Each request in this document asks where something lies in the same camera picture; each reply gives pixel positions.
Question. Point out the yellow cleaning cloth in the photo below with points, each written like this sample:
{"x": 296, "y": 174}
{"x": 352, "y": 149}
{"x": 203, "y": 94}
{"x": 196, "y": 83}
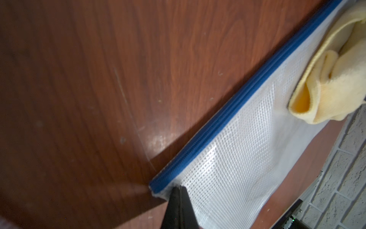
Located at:
{"x": 334, "y": 82}

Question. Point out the clear mesh document bag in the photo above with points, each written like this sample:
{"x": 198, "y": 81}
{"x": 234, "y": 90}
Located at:
{"x": 238, "y": 159}

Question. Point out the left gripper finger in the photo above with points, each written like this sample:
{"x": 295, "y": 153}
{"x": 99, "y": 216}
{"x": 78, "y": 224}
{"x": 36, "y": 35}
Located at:
{"x": 179, "y": 213}

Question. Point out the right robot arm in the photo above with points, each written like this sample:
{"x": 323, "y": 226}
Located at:
{"x": 289, "y": 220}

